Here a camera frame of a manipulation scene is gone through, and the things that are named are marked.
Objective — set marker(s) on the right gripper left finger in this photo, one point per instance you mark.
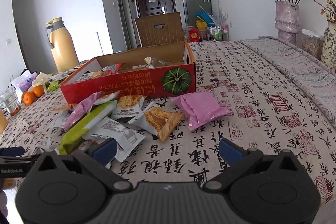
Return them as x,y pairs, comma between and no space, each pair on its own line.
105,152

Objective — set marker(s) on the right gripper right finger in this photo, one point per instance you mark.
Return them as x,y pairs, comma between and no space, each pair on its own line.
230,152

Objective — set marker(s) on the long green snack bar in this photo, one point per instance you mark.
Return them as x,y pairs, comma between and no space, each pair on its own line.
74,137

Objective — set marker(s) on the pink snack packet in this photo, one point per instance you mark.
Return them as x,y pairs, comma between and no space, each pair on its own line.
200,108

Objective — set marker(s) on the orange cracker snack packet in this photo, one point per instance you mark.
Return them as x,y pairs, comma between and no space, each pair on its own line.
157,121

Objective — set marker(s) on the white cracker snack packet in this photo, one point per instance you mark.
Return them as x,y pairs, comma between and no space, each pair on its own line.
128,107

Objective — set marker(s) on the calligraphy print tablecloth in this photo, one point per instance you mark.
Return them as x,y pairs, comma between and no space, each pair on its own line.
268,112

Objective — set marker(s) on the drinking glass with goji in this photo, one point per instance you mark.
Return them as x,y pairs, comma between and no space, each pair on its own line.
9,101

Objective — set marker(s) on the front orange mandarin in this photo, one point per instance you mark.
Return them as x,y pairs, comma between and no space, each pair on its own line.
28,98

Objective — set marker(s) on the orange mandarin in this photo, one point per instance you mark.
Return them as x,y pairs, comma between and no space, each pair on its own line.
38,91
28,98

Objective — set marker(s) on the rear orange mandarin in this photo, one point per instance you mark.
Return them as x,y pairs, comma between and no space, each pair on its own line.
38,91

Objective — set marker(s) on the purple tissue pack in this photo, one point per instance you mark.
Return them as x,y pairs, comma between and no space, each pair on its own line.
23,82

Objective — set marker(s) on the cream artificial flower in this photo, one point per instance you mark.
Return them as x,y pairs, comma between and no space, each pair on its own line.
43,80

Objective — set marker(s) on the red cardboard pumpkin box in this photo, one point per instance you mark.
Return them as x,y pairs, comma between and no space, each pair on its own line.
167,70

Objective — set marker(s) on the yellow thermos jug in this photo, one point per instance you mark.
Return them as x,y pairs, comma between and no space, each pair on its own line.
61,44

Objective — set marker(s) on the floral ceramic vase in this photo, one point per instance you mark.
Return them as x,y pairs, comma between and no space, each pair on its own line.
329,47

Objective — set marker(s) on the clear lidded food container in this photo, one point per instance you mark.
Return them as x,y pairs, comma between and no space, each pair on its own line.
312,43

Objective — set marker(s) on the brown wooden chair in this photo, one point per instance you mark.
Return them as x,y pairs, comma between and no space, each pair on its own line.
160,29

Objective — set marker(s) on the pink textured flower vase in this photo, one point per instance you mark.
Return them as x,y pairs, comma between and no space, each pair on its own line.
287,21

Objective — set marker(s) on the metal wire storage cart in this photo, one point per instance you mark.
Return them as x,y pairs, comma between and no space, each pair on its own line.
217,33

